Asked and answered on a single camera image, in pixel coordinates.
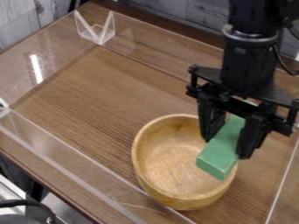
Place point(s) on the green rectangular block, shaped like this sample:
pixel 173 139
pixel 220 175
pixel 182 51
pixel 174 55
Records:
pixel 217 157

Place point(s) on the clear acrylic tray enclosure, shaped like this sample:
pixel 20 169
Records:
pixel 76 101

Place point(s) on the brown wooden bowl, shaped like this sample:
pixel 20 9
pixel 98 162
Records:
pixel 164 150

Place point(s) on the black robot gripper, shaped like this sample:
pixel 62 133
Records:
pixel 240 88

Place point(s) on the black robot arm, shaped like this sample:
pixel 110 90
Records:
pixel 263 16

